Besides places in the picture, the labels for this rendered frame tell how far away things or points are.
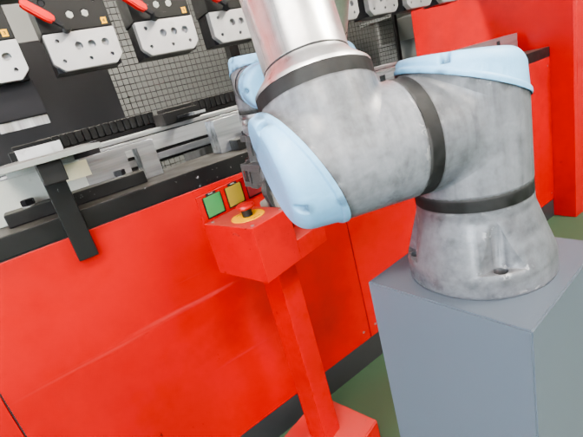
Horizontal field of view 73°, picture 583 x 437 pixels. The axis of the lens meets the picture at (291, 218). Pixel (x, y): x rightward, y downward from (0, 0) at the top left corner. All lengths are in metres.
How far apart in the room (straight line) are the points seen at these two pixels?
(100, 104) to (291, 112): 1.31
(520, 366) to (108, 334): 0.84
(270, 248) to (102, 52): 0.61
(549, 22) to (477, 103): 2.00
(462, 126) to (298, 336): 0.70
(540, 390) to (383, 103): 0.29
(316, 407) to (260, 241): 0.50
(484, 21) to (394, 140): 2.19
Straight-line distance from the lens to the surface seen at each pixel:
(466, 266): 0.42
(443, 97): 0.37
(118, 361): 1.06
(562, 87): 2.38
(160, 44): 1.12
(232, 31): 1.21
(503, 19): 2.47
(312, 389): 1.06
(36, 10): 1.05
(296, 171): 0.31
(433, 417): 0.56
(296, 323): 0.95
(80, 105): 1.61
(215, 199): 0.88
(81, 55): 1.07
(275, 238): 0.79
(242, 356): 1.19
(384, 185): 0.35
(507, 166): 0.40
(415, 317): 0.46
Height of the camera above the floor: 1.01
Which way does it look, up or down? 19 degrees down
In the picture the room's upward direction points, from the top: 15 degrees counter-clockwise
